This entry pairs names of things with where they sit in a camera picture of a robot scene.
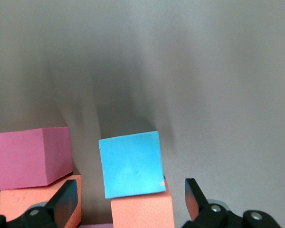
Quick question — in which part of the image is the orange foam block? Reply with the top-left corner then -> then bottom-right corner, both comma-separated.
0,174 -> 83,228
110,178 -> 200,228

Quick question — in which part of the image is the magenta red foam block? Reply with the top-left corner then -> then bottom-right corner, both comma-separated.
0,127 -> 74,192

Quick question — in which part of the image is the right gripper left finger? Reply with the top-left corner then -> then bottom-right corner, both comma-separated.
0,179 -> 78,228

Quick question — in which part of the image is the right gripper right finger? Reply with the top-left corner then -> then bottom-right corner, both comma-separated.
181,178 -> 283,228

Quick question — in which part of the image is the table cover mat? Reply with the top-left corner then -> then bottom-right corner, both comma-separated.
0,0 -> 285,228

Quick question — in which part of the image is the cyan foam block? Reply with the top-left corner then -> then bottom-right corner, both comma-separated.
98,130 -> 167,199

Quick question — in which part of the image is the light pink foam block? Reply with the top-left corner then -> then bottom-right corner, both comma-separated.
78,222 -> 114,228

